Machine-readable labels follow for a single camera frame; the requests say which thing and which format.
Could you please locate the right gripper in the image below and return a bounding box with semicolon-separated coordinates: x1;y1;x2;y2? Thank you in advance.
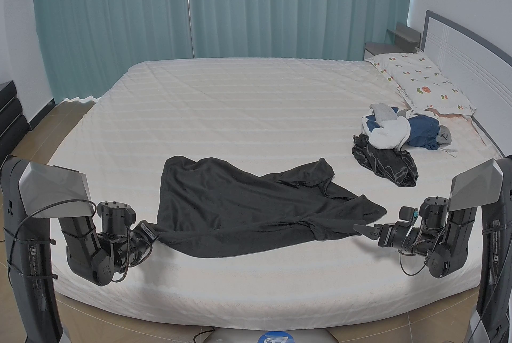
376;223;406;250

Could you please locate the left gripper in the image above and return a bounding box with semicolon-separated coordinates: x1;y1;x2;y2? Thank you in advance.
129;219;161;258

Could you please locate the black T-shirt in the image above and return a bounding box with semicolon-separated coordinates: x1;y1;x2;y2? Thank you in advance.
154;156;388;258

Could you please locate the pile of clothes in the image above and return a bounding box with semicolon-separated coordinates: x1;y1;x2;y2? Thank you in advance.
362;103;458;153

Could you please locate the bed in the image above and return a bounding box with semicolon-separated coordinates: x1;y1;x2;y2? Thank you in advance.
8;9;512;331

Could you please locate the black satin garment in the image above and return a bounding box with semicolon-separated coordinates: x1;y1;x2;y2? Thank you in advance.
352;133;419;188

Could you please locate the white printed pillow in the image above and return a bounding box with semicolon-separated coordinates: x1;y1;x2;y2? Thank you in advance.
366;51;477;116

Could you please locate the black chest of drawers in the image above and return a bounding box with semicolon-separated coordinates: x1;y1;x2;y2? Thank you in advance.
0;81;30;152

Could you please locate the grey bedside table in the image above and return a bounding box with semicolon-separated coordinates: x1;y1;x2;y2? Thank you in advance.
364;22;421;61

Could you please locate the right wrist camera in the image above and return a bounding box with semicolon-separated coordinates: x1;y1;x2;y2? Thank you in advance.
399;205;419;223

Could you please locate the black cable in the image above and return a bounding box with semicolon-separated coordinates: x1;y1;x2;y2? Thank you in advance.
399;243;432;276
195;327;217;343
6;201;100;283

